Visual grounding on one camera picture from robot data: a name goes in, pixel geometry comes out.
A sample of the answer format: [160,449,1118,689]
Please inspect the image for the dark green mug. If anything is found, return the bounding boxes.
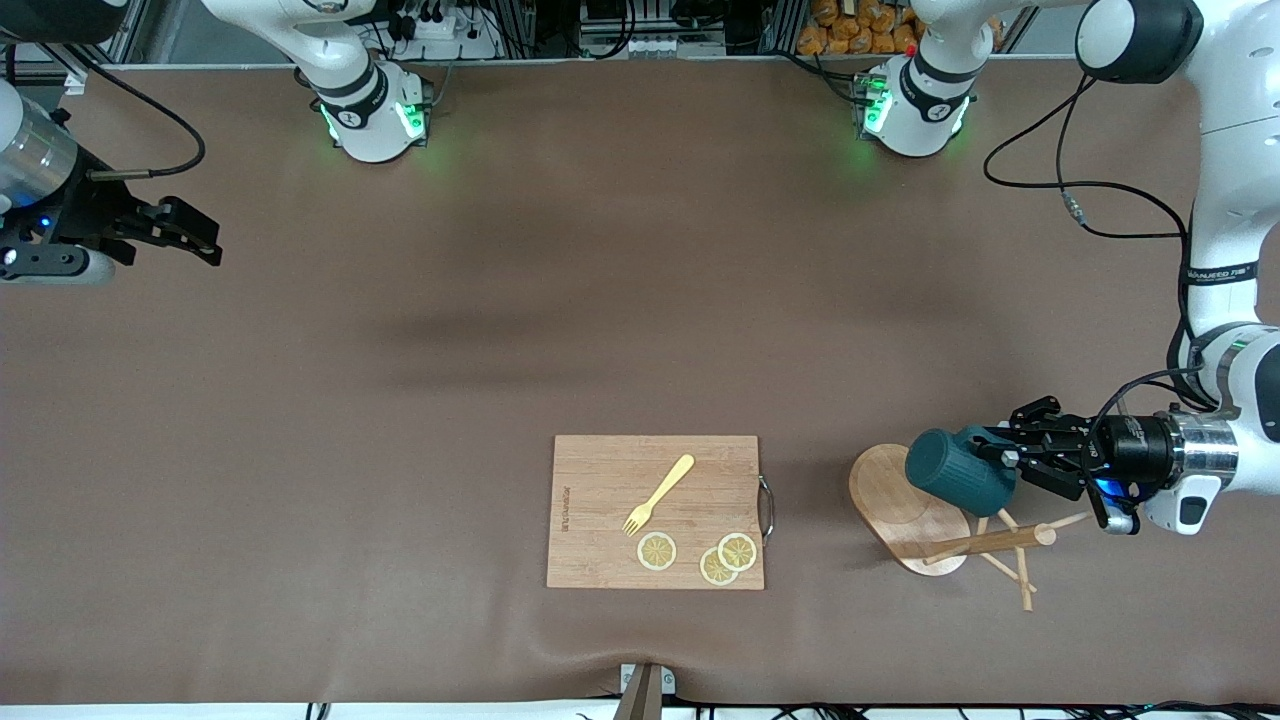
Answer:
[905,428,1021,518]

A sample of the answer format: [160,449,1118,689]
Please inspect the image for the wooden mug tree rack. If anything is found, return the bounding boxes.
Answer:
[847,443,1094,613]

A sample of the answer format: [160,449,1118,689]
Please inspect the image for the white power strip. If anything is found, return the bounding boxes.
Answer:
[398,0,499,61]

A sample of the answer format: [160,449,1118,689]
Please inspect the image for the brown table mat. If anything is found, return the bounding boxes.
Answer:
[0,58,1280,706]

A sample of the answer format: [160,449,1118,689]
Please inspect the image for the yellow plastic fork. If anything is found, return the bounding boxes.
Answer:
[622,454,696,538]

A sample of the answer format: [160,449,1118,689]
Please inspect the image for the orange snack bags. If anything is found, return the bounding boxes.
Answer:
[797,0,926,56]

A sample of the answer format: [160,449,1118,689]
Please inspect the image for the wooden cutting board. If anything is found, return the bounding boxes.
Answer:
[546,434,776,591]

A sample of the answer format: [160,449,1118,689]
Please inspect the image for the white terminal block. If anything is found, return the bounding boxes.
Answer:
[622,33,728,59]

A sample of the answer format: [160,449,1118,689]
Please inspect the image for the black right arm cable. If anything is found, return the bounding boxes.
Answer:
[5,40,208,182]

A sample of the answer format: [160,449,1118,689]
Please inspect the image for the aluminium frame profile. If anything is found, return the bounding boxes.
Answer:
[60,0,151,93]

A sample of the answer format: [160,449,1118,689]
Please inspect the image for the grey camera bracket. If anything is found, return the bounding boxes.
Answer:
[612,662,677,720]

